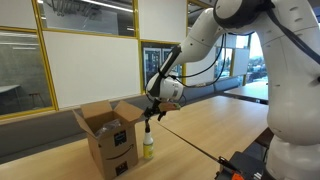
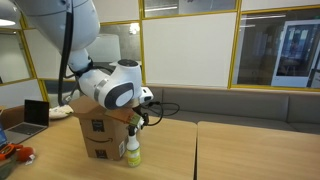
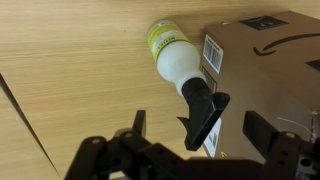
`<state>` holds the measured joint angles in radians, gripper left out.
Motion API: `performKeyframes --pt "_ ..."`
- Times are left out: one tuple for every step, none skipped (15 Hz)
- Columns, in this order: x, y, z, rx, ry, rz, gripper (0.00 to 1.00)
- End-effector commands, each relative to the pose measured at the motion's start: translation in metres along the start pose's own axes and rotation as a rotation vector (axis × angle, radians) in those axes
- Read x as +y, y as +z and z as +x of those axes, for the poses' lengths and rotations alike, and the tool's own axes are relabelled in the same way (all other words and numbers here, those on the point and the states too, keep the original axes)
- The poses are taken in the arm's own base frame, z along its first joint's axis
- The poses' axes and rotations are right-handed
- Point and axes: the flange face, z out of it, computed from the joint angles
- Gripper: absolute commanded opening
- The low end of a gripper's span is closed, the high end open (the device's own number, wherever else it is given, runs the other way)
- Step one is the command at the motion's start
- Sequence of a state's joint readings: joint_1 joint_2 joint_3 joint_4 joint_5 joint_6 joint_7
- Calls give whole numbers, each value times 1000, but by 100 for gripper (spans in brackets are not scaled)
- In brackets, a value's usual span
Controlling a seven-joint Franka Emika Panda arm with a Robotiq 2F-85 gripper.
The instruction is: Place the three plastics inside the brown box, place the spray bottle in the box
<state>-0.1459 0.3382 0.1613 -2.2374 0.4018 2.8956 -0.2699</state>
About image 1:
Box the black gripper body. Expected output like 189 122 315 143
146 99 165 118

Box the yellow spray bottle black nozzle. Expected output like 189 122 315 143
142 119 155 160

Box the large clear plastic bag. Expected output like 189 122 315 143
94 119 122 138

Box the brown cardboard shipping box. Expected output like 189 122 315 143
72 99 145 180

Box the black box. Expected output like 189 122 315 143
229 151 266 180

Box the white framed poster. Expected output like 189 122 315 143
143 47 163 89
162 48 183 79

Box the black and orange clamp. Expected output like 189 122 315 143
214 155 246 180

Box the wooden background table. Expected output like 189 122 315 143
223 80 270 104

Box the grey upholstered bench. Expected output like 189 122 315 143
0 76 241 164

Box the wooden stool behind glass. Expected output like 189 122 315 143
29 92 44 109

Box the white table behind glass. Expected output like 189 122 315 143
0 84 22 114

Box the wrist camera on wooden mount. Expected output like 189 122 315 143
159 101 182 113

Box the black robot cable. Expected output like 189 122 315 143
144 6 320 108

